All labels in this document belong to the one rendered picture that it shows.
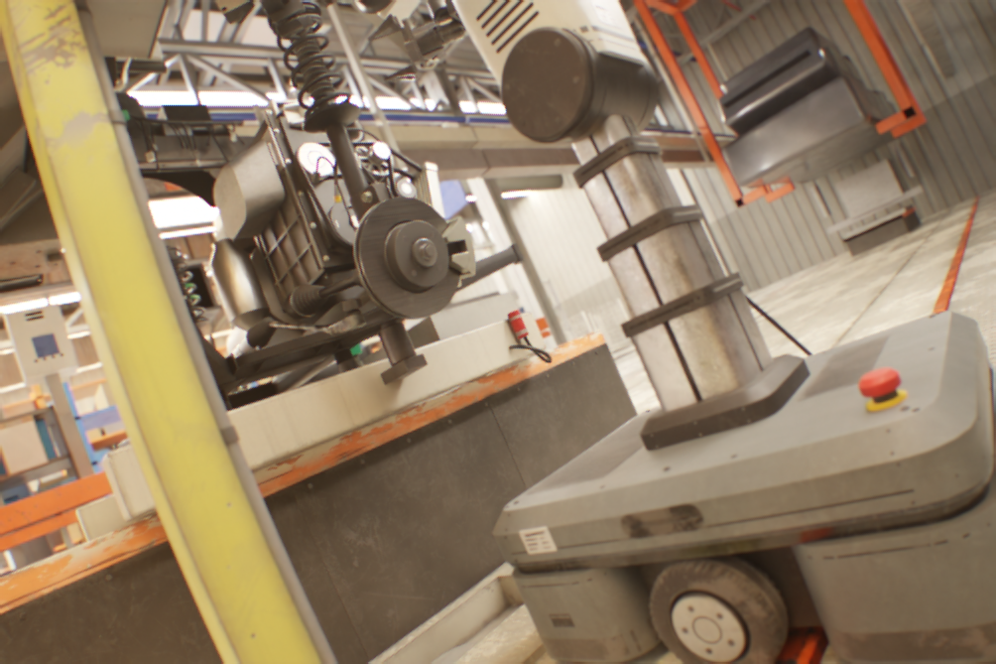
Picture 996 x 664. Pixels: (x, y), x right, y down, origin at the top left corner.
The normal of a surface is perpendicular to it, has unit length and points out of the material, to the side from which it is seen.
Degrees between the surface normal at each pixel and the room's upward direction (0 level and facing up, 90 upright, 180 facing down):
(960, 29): 90
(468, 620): 90
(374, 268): 104
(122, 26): 180
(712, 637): 90
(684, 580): 84
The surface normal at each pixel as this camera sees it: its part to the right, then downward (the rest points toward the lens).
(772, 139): -0.64, 0.25
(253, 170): 0.37, -0.21
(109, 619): 0.65, -0.32
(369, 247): 0.73, -0.09
